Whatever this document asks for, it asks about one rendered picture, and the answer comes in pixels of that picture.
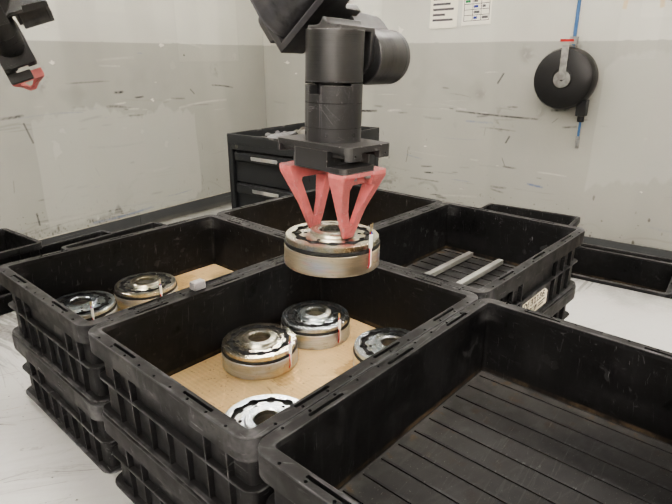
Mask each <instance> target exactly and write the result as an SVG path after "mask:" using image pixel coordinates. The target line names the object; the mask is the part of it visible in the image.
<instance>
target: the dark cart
mask: <svg viewBox="0 0 672 504"><path fill-rule="evenodd" d="M301 127H305V122H303V123H296V124H289V125H282V126H275V127H268V128H261V129H254V130H247V131H240V132H233V133H227V144H228V159H229V174H230V189H231V204H232V209H233V208H237V207H241V206H245V205H249V204H254V203H258V202H262V201H266V200H270V199H274V198H278V197H282V196H287V195H291V194H293V193H292V191H291V189H290V187H289V186H288V184H287V182H286V180H285V178H284V177H283V175H282V173H281V171H280V163H282V162H288V161H292V160H294V159H293V155H294V151H293V150H288V149H285V150H278V139H277V138H268V137H266V136H265V134H266V133H271V134H274V131H277V130H279V131H280V133H281V132H283V131H286V132H289V131H295V130H296V129H298V130H299V129H300V128H301ZM361 138H363V139H370V140H377V141H379V127H368V126H361ZM378 161H379V158H377V157H375V155H371V154H370V156H369V164H374V166H377V167H378ZM302 182H303V185H304V188H305V191H307V190H311V189H315V188H316V174H315V175H310V176H304V177H303V178H302Z"/></svg>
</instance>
